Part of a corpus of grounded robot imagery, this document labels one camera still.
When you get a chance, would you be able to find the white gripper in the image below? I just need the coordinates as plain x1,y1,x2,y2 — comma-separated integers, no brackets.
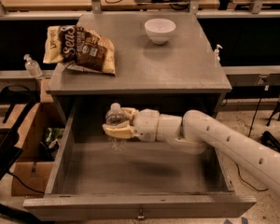
103,107,160,142

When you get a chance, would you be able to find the clear plastic water bottle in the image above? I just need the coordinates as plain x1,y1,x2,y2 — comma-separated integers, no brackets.
105,103,127,151

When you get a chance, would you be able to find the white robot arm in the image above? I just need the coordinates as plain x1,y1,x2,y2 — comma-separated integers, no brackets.
103,106,280,197

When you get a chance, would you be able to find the open grey top drawer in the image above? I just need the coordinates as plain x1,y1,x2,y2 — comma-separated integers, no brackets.
23,97,256,221

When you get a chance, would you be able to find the metal drawer knob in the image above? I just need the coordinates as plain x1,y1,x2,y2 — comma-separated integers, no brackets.
136,208,146,221

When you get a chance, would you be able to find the clear sanitizer bottle left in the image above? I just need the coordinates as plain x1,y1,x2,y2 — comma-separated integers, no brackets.
23,54,43,77

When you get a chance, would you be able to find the small white pump bottle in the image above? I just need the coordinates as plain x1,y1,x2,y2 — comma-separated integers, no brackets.
214,44,223,67

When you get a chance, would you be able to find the grey wooden cabinet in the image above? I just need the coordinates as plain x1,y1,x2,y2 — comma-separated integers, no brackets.
47,12,231,116

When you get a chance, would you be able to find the brown yellow chip bag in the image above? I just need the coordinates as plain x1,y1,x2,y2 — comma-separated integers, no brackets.
43,25,116,75

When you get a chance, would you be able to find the white ceramic bowl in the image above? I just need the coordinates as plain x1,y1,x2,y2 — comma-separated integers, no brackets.
145,19,176,45

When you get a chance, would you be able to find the cardboard box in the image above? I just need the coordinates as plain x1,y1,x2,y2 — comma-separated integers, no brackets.
11,78,64,196

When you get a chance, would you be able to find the black chair frame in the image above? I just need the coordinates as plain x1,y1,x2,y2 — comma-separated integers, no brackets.
0,84,35,180

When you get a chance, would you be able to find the black floor cable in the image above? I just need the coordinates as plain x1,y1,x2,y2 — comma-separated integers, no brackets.
234,77,272,192

